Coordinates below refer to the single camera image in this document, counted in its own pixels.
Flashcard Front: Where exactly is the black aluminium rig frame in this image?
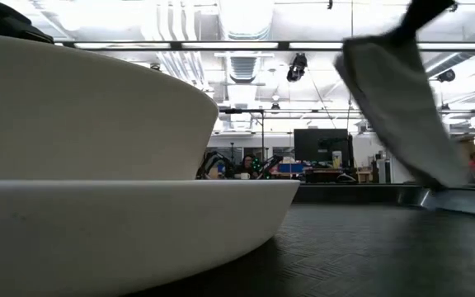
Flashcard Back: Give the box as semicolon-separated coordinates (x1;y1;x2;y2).
54;40;475;53

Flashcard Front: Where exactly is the black computer monitor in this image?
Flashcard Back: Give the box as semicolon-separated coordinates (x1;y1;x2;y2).
294;128;355;168

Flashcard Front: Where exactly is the black overhead camera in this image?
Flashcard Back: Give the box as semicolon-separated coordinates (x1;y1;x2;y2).
285;52;309;83

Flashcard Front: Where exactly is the grey cloth napkin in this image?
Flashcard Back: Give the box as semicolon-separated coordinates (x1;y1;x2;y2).
334;35;472;190

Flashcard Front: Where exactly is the white round plate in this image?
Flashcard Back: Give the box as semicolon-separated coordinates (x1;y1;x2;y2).
0;179;301;297

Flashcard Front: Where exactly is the white bowl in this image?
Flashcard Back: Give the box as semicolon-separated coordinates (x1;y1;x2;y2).
0;31;220;182

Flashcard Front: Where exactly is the black light stand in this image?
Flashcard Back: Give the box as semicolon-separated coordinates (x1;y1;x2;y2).
223;107;266;163

